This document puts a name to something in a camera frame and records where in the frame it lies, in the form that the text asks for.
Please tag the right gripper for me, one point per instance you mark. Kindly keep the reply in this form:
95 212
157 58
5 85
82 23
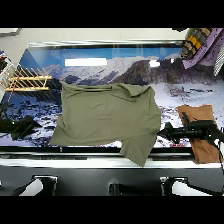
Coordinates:
171 132

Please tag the olive green T-shirt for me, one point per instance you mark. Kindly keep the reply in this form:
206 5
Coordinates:
106 116

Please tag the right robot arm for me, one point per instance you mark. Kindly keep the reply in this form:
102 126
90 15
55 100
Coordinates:
203 131

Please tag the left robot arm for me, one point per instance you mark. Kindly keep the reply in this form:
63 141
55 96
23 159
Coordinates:
20 128

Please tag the brown garment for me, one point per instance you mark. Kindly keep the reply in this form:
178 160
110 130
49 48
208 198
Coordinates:
196 115

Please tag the white green striped garment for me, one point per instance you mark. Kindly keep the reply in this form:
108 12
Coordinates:
220 60

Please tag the lilac garment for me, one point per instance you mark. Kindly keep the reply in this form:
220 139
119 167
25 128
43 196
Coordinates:
210 50

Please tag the yellow grey striped garment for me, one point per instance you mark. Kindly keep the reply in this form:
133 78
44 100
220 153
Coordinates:
195 41

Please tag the light wooden rack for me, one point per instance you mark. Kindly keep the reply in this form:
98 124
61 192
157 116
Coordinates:
26 81

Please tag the silver frame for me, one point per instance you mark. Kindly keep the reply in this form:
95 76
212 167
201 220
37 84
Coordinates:
100 162

